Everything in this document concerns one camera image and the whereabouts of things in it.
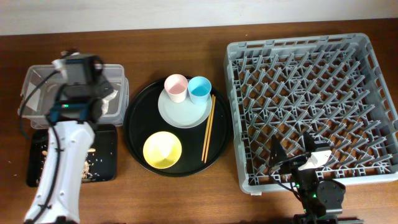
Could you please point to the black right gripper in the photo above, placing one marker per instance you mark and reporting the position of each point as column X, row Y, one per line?
column 292, row 165

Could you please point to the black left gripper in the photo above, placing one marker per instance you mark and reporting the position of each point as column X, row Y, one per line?
column 73, row 93

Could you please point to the wooden chopstick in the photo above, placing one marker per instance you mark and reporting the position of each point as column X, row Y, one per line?
column 209, row 136
column 207, row 131

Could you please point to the yellow bowl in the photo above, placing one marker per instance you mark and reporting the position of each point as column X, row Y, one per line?
column 162, row 150

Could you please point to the pink plastic cup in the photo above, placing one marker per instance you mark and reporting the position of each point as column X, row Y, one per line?
column 176, row 87

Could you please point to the blue plastic cup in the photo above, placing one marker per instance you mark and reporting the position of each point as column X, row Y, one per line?
column 199, row 90

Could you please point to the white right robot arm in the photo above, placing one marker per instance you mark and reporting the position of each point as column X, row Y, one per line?
column 321, row 199

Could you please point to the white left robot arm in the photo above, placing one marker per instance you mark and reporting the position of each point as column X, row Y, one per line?
column 72, row 121

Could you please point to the black rectangular waste tray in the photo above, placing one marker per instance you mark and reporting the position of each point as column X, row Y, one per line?
column 104, row 161

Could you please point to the grey plastic dishwasher rack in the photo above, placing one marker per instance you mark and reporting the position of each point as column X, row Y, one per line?
column 329, row 86

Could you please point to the clear plastic bin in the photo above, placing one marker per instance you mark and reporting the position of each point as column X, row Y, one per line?
column 43, row 98

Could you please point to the round black tray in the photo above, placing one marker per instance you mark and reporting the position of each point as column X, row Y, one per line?
column 142, row 119

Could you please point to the food scraps pile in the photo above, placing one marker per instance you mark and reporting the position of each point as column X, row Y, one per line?
column 86, row 174

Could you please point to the light grey plate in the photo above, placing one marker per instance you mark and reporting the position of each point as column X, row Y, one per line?
column 185, row 114

